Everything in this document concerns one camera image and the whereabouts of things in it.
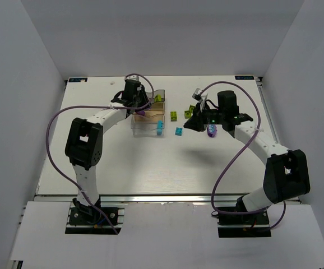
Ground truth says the green lego brick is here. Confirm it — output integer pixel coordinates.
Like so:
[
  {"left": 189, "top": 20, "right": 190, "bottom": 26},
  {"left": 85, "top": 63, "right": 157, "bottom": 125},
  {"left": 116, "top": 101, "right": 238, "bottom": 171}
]
[
  {"left": 184, "top": 110, "right": 192, "bottom": 119},
  {"left": 189, "top": 105, "right": 195, "bottom": 113},
  {"left": 170, "top": 111, "right": 178, "bottom": 122}
]

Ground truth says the purple lego brick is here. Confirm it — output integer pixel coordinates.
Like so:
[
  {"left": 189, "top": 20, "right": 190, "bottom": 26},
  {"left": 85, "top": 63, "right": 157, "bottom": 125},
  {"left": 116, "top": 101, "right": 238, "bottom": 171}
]
[{"left": 136, "top": 110, "right": 146, "bottom": 117}]

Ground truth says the purple and green lego stack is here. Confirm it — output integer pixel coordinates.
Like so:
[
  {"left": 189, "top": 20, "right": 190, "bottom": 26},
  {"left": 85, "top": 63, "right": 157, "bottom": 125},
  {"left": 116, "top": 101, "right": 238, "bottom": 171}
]
[{"left": 154, "top": 95, "right": 162, "bottom": 102}]

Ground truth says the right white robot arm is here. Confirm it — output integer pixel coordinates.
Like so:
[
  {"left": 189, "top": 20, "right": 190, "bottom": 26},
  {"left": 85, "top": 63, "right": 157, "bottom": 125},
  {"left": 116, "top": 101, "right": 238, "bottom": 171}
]
[{"left": 183, "top": 90, "right": 311, "bottom": 215}]

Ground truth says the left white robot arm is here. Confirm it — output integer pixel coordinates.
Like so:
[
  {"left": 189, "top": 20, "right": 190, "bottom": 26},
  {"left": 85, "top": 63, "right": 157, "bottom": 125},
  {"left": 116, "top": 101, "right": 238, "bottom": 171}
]
[{"left": 65, "top": 78, "right": 150, "bottom": 208}]

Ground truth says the purple round lego piece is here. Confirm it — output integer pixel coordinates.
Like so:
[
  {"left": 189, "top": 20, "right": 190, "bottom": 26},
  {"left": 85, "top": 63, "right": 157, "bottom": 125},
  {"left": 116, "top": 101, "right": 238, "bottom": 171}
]
[{"left": 207, "top": 124, "right": 217, "bottom": 138}]

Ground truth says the small cyan lego brick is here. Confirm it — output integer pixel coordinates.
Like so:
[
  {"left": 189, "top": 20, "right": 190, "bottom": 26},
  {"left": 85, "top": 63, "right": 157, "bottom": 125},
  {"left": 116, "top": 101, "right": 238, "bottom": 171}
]
[{"left": 175, "top": 127, "right": 183, "bottom": 136}]

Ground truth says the grey transparent container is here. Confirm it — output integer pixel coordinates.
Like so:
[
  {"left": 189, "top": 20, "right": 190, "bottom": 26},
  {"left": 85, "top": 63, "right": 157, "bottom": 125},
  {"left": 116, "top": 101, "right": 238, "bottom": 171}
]
[{"left": 146, "top": 89, "right": 165, "bottom": 104}]

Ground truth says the clear transparent container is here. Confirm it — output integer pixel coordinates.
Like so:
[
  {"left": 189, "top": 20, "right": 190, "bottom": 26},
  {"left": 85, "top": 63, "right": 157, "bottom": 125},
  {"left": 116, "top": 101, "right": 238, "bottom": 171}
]
[{"left": 131, "top": 116, "right": 165, "bottom": 137}]

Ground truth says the right corner label sticker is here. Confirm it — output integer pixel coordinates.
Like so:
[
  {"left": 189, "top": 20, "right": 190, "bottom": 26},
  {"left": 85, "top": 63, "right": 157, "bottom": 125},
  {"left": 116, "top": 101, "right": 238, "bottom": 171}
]
[{"left": 235, "top": 75, "right": 254, "bottom": 80}]

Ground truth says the corner label sticker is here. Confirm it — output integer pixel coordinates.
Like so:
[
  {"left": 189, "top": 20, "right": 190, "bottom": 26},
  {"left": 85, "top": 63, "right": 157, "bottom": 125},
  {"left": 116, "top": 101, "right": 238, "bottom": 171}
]
[
  {"left": 68, "top": 77, "right": 87, "bottom": 83},
  {"left": 235, "top": 75, "right": 254, "bottom": 80}
]

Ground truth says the left corner label sticker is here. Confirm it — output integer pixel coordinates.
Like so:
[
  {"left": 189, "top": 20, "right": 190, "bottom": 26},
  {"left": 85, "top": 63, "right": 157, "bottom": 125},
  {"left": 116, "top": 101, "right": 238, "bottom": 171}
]
[{"left": 68, "top": 77, "right": 87, "bottom": 83}]

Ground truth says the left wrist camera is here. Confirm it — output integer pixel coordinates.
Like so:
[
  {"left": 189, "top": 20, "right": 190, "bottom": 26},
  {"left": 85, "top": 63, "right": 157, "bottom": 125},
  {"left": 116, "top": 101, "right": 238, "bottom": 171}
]
[{"left": 126, "top": 75, "right": 140, "bottom": 81}]

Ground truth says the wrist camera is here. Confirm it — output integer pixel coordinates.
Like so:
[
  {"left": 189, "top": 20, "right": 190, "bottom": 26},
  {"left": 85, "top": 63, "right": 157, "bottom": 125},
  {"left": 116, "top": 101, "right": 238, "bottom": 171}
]
[
  {"left": 126, "top": 75, "right": 140, "bottom": 81},
  {"left": 192, "top": 88, "right": 208, "bottom": 111}
]

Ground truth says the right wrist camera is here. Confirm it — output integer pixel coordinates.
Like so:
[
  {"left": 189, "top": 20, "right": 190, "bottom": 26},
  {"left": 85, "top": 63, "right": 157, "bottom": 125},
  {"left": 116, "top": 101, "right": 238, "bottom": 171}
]
[{"left": 192, "top": 88, "right": 208, "bottom": 111}]

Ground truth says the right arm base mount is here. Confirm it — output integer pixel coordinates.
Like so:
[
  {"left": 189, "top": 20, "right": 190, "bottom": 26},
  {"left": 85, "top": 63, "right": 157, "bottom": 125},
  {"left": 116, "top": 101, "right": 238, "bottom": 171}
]
[{"left": 211, "top": 196, "right": 271, "bottom": 238}]

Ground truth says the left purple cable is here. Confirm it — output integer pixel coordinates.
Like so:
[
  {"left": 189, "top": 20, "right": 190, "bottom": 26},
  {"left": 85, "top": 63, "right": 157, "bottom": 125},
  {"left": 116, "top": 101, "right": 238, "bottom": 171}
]
[{"left": 46, "top": 73, "right": 155, "bottom": 235}]

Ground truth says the purple cable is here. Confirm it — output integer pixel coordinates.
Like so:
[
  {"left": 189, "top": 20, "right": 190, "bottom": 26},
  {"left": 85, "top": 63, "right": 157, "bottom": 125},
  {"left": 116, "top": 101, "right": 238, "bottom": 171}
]
[
  {"left": 46, "top": 73, "right": 155, "bottom": 235},
  {"left": 200, "top": 81, "right": 286, "bottom": 231}
]

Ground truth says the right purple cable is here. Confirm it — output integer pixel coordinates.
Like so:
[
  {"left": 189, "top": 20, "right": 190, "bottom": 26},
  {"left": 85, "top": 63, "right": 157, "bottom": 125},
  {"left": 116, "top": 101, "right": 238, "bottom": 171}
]
[{"left": 200, "top": 81, "right": 286, "bottom": 231}]

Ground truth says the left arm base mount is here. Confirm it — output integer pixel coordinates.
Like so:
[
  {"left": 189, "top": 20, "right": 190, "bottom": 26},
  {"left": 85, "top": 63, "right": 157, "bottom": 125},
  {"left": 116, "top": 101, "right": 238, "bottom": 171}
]
[{"left": 65, "top": 198, "right": 124, "bottom": 235}]

